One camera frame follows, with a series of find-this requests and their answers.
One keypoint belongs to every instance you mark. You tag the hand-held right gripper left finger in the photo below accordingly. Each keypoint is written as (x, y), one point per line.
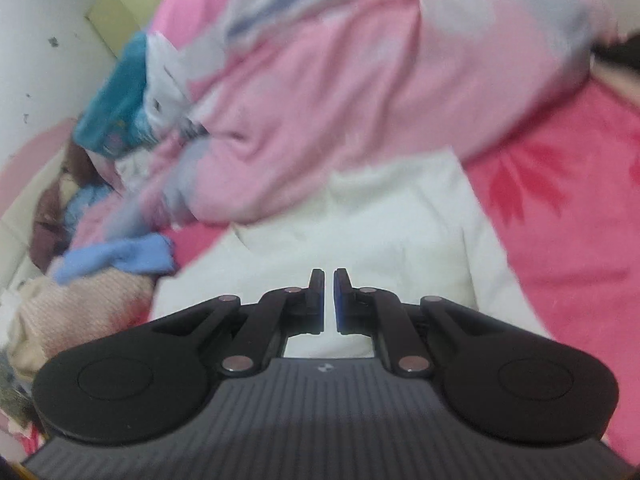
(320, 305)

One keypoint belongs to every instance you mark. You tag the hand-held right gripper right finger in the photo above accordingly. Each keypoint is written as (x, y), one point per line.
(340, 305)

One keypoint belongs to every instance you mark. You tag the white sweatshirt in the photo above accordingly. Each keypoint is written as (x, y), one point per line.
(375, 220)

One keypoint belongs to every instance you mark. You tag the blue fleece garment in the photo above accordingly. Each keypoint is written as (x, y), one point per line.
(125, 255)

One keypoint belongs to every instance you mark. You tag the pink patterned duvet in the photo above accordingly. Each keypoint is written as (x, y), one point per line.
(350, 85)

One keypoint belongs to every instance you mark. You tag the pink checked knit garment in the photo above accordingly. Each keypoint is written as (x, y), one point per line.
(75, 310)

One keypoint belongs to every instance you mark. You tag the pink floral fleece blanket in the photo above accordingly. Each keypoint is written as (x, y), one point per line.
(575, 235)

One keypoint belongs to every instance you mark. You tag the brown cloth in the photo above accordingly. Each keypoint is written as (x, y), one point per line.
(50, 220)

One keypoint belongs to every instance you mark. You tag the teal patterned cloth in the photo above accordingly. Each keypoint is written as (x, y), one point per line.
(110, 110)

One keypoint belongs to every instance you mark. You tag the pale yellow cabinet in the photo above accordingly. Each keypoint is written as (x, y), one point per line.
(135, 5)

